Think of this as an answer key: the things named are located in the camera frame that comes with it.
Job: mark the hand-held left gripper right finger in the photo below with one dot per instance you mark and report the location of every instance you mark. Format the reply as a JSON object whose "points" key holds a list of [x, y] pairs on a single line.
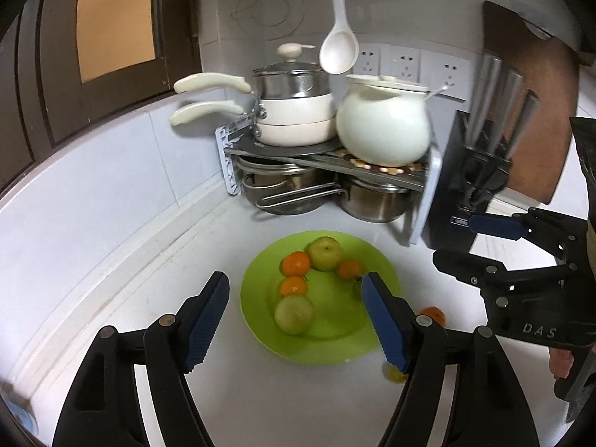
{"points": [[384, 326]]}

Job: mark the wooden bead trivet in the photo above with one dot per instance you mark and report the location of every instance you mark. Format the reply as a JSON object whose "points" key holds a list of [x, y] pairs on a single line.
{"points": [[372, 166]]}

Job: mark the black kitchen scissors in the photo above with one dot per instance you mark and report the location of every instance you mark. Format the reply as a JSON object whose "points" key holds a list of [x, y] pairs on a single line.
{"points": [[479, 177]]}

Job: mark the brown framed window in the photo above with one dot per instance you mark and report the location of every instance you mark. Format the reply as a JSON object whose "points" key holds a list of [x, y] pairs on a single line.
{"points": [[56, 102]]}

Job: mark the green apple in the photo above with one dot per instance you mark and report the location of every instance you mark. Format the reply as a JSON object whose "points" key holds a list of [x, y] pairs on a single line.
{"points": [[326, 254], [293, 314]]}

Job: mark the black knife block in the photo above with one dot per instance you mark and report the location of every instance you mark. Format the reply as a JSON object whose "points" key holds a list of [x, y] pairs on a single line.
{"points": [[449, 200]]}

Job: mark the brown wooden cutting board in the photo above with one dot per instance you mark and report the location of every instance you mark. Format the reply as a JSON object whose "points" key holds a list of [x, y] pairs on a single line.
{"points": [[545, 102]]}

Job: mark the person's right hand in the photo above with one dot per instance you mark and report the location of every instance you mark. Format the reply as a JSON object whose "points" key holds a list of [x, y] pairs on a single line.
{"points": [[561, 363]]}

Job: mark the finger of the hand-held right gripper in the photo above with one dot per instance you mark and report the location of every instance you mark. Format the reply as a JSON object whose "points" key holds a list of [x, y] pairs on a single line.
{"points": [[470, 265], [493, 227]]}

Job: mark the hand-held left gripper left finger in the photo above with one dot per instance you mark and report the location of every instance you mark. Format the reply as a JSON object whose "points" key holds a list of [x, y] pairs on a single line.
{"points": [[205, 326]]}

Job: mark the white saucepan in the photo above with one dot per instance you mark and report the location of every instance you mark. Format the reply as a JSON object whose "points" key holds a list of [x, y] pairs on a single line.
{"points": [[293, 132]]}

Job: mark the green tomato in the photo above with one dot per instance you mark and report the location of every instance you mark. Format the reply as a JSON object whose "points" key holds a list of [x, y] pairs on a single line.
{"points": [[395, 376]]}

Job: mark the stacked cream saucepans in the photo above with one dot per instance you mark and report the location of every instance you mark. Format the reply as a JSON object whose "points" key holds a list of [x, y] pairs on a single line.
{"points": [[293, 102]]}

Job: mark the orange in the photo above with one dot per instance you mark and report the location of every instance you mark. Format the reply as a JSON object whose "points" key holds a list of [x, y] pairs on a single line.
{"points": [[433, 315], [295, 263], [350, 270], [293, 286]]}

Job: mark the large steel pot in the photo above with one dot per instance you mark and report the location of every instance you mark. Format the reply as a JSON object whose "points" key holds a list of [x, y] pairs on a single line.
{"points": [[279, 186]]}

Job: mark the grey pot rack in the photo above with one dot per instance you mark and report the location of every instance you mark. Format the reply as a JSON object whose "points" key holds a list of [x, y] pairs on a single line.
{"points": [[430, 195]]}

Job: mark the green plate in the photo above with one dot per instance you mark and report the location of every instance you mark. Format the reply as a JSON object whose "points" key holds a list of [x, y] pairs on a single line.
{"points": [[335, 330]]}

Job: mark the white plastic ladle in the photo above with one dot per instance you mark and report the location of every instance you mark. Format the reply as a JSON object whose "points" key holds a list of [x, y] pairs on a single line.
{"points": [[339, 51]]}

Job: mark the white wall outlet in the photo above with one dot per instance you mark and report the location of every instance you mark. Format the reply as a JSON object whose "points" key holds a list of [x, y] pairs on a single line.
{"points": [[444, 74], [370, 58], [403, 65]]}

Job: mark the small steel pot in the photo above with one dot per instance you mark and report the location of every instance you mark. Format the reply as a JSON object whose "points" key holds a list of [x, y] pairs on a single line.
{"points": [[377, 202]]}

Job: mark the glass lid with white knob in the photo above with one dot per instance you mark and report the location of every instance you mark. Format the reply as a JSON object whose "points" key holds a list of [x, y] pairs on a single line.
{"points": [[288, 67]]}

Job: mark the white ceramic pot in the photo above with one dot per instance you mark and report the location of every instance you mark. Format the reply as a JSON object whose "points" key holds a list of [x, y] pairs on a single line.
{"points": [[382, 123]]}

